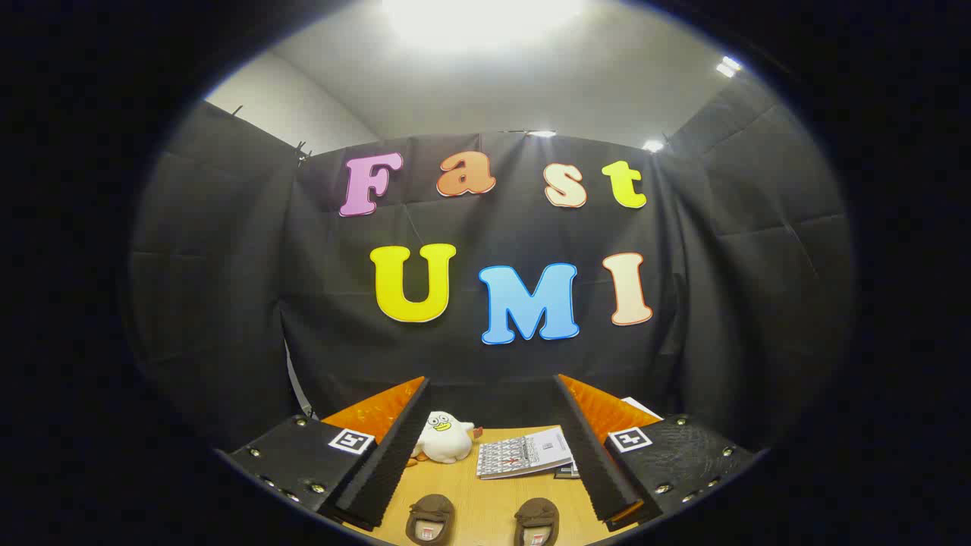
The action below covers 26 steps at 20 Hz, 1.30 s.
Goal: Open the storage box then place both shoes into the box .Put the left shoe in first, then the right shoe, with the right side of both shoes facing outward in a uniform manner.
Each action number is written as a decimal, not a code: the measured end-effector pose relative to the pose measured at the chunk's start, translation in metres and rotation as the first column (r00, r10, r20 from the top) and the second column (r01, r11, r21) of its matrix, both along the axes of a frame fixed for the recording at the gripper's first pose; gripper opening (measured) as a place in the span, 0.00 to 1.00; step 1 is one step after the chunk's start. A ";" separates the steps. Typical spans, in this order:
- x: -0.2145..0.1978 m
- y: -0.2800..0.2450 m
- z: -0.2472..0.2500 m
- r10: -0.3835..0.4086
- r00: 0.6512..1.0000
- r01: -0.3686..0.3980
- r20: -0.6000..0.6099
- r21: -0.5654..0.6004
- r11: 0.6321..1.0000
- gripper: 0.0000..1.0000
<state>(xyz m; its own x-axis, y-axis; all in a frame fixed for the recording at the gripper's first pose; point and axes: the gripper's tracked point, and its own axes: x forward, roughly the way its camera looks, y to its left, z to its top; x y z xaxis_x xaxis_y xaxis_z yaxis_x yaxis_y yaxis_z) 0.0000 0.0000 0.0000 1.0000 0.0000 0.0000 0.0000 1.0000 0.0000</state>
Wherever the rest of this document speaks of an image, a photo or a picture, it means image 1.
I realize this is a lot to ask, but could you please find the brown fuzzy shoe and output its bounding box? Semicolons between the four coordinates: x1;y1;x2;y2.
404;494;456;546
514;497;561;546

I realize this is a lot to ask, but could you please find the grey white patterned book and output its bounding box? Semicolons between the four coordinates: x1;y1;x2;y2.
476;426;574;480

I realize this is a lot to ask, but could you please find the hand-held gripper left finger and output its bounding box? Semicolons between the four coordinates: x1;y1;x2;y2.
228;376;431;530

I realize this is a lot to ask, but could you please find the large ceiling light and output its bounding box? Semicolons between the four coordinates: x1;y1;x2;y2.
379;0;585;54

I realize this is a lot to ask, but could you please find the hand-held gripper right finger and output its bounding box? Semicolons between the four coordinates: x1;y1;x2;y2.
554;373;760;532

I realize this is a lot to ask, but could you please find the white duck plush toy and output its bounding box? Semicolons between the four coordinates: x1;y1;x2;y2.
410;410;483;465

